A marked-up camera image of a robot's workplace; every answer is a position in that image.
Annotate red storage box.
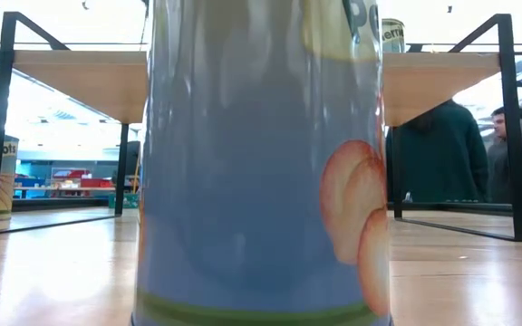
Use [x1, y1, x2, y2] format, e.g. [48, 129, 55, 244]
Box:
[79, 177, 115, 189]
[52, 168, 92, 180]

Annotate green box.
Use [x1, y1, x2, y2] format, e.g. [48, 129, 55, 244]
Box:
[108, 193, 140, 210]

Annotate blue peaches label tin can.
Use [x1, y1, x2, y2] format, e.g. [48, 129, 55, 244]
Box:
[130, 0, 394, 326]

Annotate person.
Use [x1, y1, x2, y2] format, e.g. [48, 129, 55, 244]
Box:
[486, 106, 522, 205]
[385, 98, 490, 205]

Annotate wooden shelf black metal legs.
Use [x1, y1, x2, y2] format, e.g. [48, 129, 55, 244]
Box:
[0, 11, 522, 243]

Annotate black monitor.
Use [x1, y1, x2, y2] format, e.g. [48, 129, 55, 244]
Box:
[126, 139, 142, 178]

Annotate long background table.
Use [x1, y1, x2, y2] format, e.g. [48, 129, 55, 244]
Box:
[14, 184, 117, 200]

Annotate cream tin can dark lettering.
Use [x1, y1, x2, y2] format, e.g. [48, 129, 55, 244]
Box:
[381, 17, 407, 53]

